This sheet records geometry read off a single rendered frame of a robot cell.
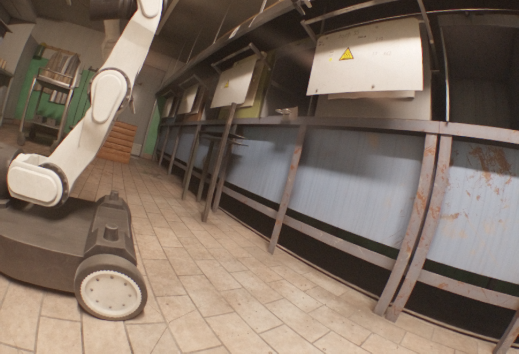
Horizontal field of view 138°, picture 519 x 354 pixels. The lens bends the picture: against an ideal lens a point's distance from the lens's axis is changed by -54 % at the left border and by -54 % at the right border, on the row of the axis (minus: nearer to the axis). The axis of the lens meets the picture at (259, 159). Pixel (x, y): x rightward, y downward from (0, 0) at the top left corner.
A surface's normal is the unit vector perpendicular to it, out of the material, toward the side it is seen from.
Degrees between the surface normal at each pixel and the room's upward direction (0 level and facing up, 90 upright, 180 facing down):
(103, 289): 90
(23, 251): 90
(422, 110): 90
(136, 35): 114
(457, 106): 90
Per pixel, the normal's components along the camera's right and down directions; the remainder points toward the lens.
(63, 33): 0.61, 0.13
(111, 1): 0.55, 0.50
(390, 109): -0.75, -0.21
